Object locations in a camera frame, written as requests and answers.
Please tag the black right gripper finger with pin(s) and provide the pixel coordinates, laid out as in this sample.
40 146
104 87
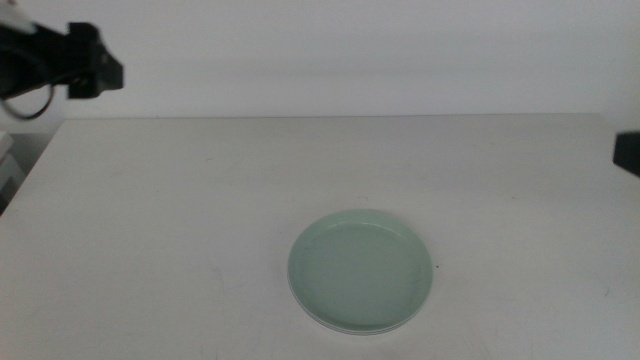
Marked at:
629 152

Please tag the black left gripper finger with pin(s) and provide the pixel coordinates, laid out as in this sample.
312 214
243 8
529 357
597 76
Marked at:
113 75

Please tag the mint green shallow bowl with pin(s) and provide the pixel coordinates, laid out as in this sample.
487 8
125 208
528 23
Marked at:
360 270

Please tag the white shallow bowl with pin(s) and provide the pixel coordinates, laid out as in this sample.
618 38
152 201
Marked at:
365 334

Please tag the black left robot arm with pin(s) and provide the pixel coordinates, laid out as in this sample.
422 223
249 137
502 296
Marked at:
30 60

